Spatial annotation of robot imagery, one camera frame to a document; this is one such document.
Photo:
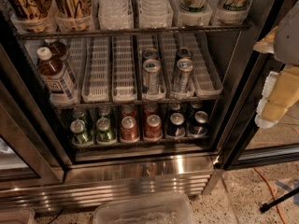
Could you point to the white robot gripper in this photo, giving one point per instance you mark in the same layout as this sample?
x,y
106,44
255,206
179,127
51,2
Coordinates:
x,y
288,37

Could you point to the white empty shelf tray right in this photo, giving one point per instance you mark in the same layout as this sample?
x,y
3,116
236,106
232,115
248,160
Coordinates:
x,y
206,79

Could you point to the white empty shelf tray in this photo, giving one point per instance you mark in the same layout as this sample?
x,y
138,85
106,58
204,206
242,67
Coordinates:
x,y
95,87
206,79
123,71

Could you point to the silver slim can right front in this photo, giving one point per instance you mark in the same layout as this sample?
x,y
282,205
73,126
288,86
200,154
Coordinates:
x,y
182,75

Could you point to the silver slim can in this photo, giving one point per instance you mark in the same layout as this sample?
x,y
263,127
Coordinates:
x,y
149,53
151,71
182,75
183,53

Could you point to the silver slim can right rear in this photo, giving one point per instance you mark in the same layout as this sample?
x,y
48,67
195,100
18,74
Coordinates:
x,y
183,53

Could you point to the blue soda can front right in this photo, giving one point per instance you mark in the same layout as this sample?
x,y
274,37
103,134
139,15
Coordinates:
x,y
198,125

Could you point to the blue soda can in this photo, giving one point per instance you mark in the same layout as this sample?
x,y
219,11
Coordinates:
x,y
175,127
198,125

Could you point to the blue soda can front left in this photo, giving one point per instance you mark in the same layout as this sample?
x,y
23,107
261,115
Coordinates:
x,y
175,127

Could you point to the silver slim can left front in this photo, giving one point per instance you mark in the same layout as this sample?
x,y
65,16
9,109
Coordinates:
x,y
151,71

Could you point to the silver slim can left rear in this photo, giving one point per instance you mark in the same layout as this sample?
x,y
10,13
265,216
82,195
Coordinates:
x,y
149,53

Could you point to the red soda can front right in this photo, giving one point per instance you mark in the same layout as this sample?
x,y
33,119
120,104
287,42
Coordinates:
x,y
153,127

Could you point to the red soda can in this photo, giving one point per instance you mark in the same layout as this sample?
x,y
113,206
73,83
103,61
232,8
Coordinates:
x,y
129,130
153,127

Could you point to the white empty shelf tray middle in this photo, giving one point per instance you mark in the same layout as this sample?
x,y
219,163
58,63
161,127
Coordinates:
x,y
123,71

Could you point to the red soda can front left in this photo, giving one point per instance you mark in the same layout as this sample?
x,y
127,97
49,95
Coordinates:
x,y
129,130

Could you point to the stainless steel fridge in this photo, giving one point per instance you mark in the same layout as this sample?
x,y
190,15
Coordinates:
x,y
44,169

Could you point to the white empty shelf tray left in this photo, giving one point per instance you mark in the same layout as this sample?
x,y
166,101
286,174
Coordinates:
x,y
95,87

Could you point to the green soda can front right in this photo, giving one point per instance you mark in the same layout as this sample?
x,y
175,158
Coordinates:
x,y
104,133

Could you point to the green soda can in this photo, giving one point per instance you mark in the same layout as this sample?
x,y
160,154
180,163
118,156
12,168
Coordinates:
x,y
81,135
104,133

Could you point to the green soda can front left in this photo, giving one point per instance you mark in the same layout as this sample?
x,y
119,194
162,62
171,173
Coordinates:
x,y
81,135

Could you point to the brown patterned can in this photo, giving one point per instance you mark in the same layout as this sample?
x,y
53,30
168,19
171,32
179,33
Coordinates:
x,y
31,10
75,9

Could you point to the brown patterned can far left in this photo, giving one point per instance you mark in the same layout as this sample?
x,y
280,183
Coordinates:
x,y
31,10

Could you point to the clear water bottle right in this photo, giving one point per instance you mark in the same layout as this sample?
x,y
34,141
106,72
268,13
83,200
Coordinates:
x,y
155,14

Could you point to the clear water bottle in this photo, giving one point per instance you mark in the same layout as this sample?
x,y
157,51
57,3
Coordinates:
x,y
155,14
115,14

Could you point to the black tripod leg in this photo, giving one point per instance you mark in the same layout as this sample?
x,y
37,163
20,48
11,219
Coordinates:
x,y
266,206

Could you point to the clear water bottle left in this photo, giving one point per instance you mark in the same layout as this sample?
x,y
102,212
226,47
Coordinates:
x,y
115,14

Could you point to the clear plastic bin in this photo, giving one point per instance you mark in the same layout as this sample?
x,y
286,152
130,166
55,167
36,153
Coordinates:
x,y
159,208

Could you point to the brown tea bottle front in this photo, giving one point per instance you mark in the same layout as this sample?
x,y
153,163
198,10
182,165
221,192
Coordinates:
x,y
55,75

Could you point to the brown tea bottle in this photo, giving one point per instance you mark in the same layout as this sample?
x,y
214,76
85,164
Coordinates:
x,y
55,75
60,50

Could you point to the brown tea bottle rear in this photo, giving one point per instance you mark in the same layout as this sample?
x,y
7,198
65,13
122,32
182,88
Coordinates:
x,y
60,50

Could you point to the clear plastic bin corner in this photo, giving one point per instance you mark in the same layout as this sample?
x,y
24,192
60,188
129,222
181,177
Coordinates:
x,y
22,216

